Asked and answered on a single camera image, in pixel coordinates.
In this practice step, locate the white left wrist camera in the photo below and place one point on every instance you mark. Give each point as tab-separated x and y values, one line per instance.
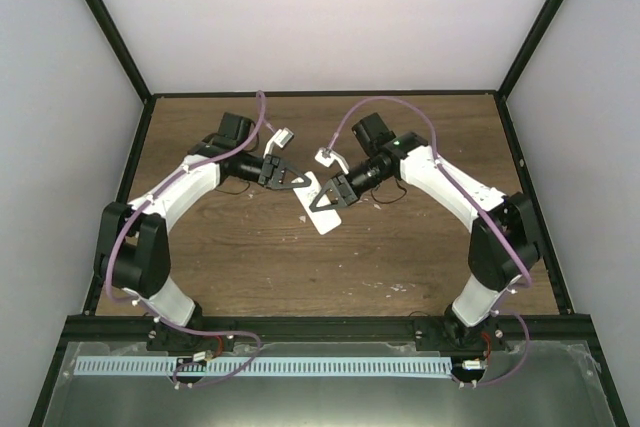
280	139

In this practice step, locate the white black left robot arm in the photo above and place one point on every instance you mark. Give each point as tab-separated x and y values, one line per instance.
133	253

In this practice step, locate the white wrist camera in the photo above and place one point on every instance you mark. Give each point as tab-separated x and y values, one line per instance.
280	139
327	157

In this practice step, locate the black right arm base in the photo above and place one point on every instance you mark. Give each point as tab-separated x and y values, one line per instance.
445	333

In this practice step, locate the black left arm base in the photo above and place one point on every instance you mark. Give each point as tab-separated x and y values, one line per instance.
217	334

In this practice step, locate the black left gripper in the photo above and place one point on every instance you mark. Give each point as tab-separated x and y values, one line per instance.
267	172

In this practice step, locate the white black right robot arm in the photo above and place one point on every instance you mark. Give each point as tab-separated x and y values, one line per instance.
505	238

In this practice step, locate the white remote control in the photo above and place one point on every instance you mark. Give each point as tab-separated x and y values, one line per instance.
324	221

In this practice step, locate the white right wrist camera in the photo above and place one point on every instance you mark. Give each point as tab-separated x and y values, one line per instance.
327	157

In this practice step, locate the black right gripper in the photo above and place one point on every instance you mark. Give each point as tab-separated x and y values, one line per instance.
343	191

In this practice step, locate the metal front plate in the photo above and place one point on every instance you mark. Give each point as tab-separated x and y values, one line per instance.
538	384

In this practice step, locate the light blue slotted cable duct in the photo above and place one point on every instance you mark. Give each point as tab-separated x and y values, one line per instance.
414	367

